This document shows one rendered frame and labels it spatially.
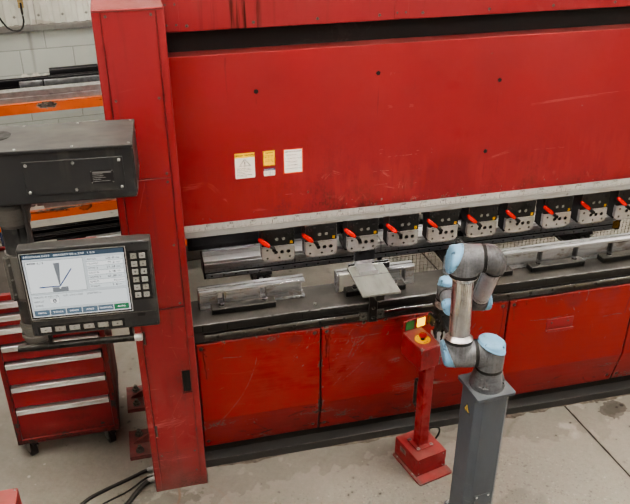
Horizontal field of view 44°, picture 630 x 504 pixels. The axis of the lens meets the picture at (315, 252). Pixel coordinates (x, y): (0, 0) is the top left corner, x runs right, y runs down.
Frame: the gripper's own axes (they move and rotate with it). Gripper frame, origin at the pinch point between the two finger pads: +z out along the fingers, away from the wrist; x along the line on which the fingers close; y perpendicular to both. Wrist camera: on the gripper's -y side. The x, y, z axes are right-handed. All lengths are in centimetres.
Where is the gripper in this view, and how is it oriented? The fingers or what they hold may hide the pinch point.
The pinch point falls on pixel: (439, 342)
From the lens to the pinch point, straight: 371.5
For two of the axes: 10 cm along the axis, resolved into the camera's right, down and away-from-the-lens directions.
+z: -0.4, 8.3, 5.5
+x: -8.8, 2.3, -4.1
